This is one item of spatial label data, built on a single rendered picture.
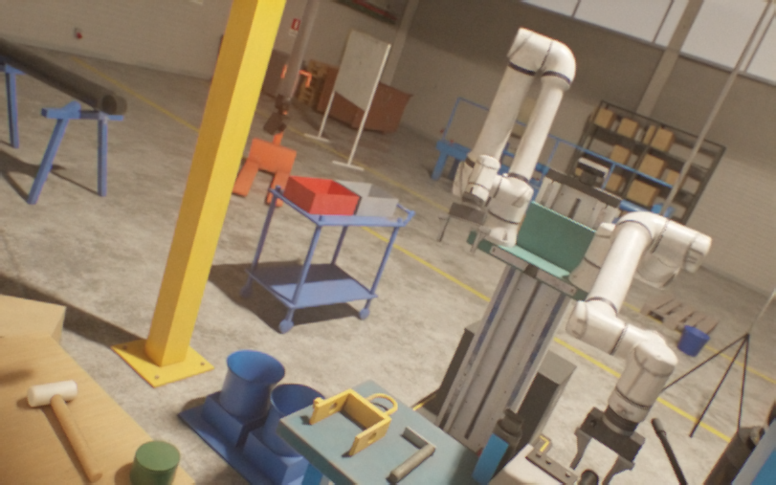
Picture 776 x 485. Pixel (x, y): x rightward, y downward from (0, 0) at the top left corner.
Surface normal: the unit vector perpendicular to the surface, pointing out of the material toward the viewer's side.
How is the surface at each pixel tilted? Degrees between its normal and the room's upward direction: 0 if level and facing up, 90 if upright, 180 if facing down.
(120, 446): 0
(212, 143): 90
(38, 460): 0
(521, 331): 90
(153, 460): 0
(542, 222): 90
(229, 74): 90
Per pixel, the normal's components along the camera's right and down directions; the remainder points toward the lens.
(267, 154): 0.12, 0.37
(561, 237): -0.50, 0.10
